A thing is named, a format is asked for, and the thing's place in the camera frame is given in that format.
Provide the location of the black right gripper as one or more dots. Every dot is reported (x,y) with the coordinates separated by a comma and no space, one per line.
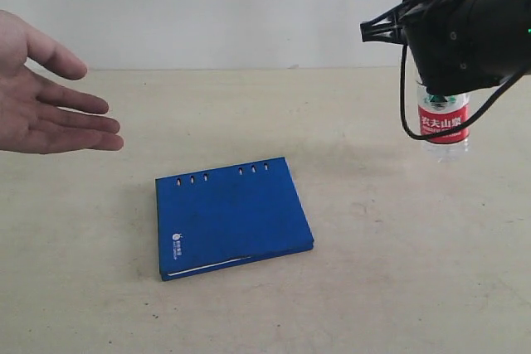
(440,43)

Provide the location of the clear water bottle red label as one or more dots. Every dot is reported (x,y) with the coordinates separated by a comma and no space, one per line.
(440,113)

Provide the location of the blue ring-binder notebook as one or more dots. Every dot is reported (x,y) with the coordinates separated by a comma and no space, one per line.
(228,216)

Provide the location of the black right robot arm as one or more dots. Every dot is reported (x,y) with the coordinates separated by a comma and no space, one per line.
(501,29)

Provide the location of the person's open hand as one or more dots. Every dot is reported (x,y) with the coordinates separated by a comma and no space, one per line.
(38,115)

